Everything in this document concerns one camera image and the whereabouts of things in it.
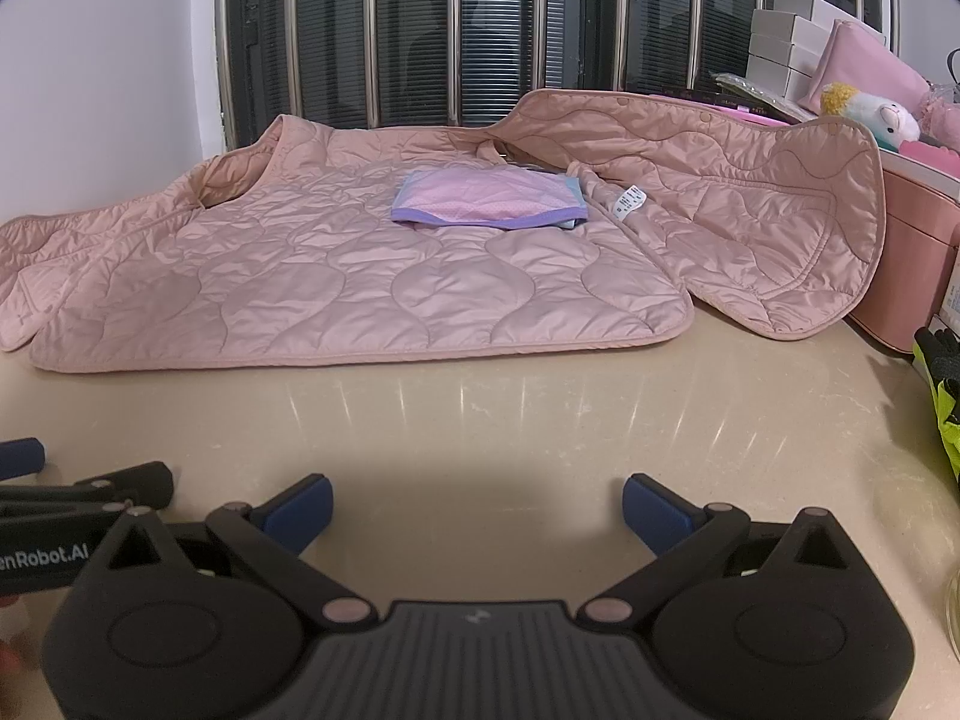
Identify white yellow plush toy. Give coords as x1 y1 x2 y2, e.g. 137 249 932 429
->
819 82 922 147

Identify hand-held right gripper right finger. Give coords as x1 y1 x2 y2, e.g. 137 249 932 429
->
582 472 863 631

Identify pink quilted jacket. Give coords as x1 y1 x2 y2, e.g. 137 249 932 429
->
0 88 887 374

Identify pink blue purple-trimmed baby top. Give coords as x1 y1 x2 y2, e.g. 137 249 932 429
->
390 167 590 230

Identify clear plastic packet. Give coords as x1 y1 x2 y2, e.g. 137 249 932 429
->
709 71 815 102

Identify black yellow work glove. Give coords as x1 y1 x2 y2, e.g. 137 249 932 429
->
911 326 960 481

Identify pink notebook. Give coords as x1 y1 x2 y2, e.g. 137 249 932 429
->
675 94 815 127

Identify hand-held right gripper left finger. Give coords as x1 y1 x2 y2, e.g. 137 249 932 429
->
96 472 377 632

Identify window with metal bars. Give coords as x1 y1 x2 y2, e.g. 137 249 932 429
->
214 0 901 151

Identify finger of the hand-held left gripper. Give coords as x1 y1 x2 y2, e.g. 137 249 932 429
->
0 463 176 522
0 437 46 479

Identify stack of white boxes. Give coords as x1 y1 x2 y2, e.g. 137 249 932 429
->
745 0 860 95

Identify pink storage box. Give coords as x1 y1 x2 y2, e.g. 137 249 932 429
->
844 139 960 353

